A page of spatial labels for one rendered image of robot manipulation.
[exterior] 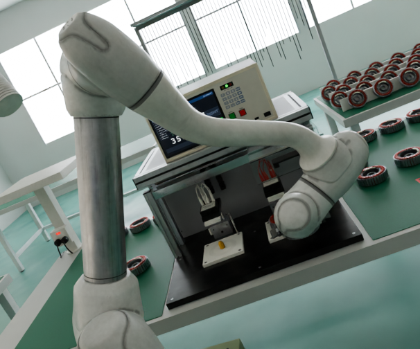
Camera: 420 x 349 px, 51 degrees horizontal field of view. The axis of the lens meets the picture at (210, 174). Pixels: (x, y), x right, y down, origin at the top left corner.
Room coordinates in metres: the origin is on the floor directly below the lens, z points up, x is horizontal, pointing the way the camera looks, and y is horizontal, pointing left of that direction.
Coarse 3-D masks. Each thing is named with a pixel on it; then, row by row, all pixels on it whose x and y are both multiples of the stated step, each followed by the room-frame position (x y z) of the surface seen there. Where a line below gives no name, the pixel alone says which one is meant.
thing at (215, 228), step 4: (224, 220) 1.58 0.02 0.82; (228, 220) 1.57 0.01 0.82; (212, 224) 1.59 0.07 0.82; (216, 224) 1.57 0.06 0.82; (220, 224) 1.57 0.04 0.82; (224, 224) 1.57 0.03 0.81; (228, 224) 1.56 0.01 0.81; (212, 228) 1.57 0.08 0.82; (216, 228) 1.57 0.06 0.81; (220, 228) 1.57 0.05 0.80; (224, 228) 1.57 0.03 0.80; (228, 228) 1.56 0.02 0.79; (232, 228) 1.59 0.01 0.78; (212, 232) 1.57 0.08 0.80; (216, 232) 1.57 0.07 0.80; (220, 232) 1.57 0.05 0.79; (224, 232) 1.57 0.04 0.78; (228, 232) 1.56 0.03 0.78; (232, 232) 1.56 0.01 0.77; (216, 236) 1.57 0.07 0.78; (220, 236) 1.57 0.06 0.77
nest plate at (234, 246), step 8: (240, 232) 1.51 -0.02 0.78; (224, 240) 1.50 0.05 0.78; (232, 240) 1.47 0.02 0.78; (240, 240) 1.44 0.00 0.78; (208, 248) 1.50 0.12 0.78; (216, 248) 1.47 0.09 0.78; (224, 248) 1.44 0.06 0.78; (232, 248) 1.41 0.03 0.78; (240, 248) 1.39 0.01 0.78; (208, 256) 1.43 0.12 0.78; (216, 256) 1.40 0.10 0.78; (224, 256) 1.38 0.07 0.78; (232, 256) 1.37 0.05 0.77; (208, 264) 1.38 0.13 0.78
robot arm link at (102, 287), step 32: (64, 64) 0.95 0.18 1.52; (64, 96) 0.99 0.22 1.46; (96, 96) 0.95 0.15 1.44; (96, 128) 0.97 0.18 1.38; (96, 160) 0.96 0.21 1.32; (96, 192) 0.95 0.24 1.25; (96, 224) 0.95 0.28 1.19; (96, 256) 0.94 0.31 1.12; (96, 288) 0.93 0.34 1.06; (128, 288) 0.94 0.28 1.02
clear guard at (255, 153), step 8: (312, 128) 1.38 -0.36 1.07; (248, 152) 1.44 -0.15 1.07; (256, 152) 1.39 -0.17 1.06; (264, 152) 1.35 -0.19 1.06; (272, 152) 1.32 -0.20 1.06; (280, 152) 1.30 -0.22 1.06; (256, 160) 1.31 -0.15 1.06; (264, 160) 1.30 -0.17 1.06; (288, 160) 1.27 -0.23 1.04; (296, 160) 1.26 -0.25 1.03; (256, 168) 1.30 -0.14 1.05; (264, 168) 1.29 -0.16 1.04; (272, 168) 1.27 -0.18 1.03; (280, 168) 1.27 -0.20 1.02; (288, 168) 1.25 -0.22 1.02; (296, 168) 1.24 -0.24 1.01; (256, 176) 1.28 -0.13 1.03; (264, 176) 1.27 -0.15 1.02; (272, 176) 1.26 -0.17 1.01; (280, 176) 1.25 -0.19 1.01
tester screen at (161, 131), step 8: (200, 96) 1.56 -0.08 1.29; (208, 96) 1.55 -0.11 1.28; (192, 104) 1.56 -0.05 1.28; (200, 104) 1.56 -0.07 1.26; (208, 104) 1.55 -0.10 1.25; (216, 104) 1.55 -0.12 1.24; (200, 112) 1.56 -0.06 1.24; (160, 128) 1.58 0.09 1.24; (160, 136) 1.59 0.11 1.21; (168, 136) 1.58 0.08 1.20; (168, 144) 1.58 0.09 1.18; (176, 144) 1.58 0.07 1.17; (192, 144) 1.57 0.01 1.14; (176, 152) 1.58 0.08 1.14
